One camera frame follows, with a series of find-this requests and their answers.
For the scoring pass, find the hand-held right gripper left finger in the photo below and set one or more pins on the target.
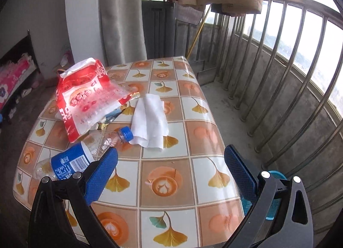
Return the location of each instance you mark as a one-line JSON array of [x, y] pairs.
[[103, 173]]

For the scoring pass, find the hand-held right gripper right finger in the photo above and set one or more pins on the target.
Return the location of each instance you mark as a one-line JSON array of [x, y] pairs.
[[238, 167]]

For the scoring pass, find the clear plastic bottle blue label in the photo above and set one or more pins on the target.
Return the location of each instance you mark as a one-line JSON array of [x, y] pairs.
[[69, 161]]

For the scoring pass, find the blue plastic mesh basket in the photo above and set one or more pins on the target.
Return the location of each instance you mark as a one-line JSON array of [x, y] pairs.
[[273, 207]]

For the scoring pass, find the red and white plastic bag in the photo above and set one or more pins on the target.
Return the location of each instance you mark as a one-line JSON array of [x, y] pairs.
[[67, 119]]

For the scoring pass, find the white paper tissue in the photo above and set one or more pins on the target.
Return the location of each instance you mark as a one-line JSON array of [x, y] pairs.
[[150, 122]]

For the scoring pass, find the pink floral blanket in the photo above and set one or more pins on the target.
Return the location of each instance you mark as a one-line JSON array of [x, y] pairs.
[[13, 76]]

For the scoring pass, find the dark grey panel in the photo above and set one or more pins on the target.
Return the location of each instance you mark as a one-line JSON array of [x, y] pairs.
[[158, 28]]

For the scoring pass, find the grey curtain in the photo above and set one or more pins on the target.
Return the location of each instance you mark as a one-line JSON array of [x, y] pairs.
[[120, 17]]

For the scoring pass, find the dark bed frame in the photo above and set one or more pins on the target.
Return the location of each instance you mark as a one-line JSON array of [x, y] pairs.
[[30, 47]]

